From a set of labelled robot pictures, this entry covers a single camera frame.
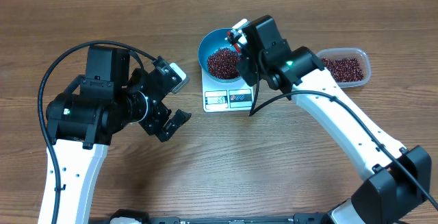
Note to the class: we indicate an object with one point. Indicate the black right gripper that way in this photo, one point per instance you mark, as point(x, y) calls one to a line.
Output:
point(245, 70)

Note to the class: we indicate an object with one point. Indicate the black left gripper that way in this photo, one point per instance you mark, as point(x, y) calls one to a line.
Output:
point(154, 127)

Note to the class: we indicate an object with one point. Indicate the red scoop blue handle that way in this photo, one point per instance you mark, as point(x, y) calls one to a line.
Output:
point(233, 37)

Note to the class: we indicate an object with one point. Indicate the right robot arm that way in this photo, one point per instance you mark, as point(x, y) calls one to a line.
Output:
point(396, 180)

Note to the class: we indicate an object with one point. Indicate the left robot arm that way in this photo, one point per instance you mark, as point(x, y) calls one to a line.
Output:
point(79, 172)

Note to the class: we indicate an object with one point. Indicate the red beans in bowl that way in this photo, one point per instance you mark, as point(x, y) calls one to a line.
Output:
point(222, 64)

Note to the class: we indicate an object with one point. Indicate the white digital kitchen scale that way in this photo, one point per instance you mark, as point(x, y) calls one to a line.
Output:
point(226, 95)

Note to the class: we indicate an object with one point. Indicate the blue metal bowl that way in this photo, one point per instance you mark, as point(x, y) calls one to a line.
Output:
point(211, 42)

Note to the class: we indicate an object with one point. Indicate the red beans pile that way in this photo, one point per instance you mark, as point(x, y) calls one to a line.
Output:
point(344, 69)

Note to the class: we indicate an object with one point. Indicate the clear plastic container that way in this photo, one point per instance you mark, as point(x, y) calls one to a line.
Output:
point(349, 52)

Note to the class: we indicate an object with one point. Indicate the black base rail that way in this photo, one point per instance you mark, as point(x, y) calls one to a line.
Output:
point(133, 216)

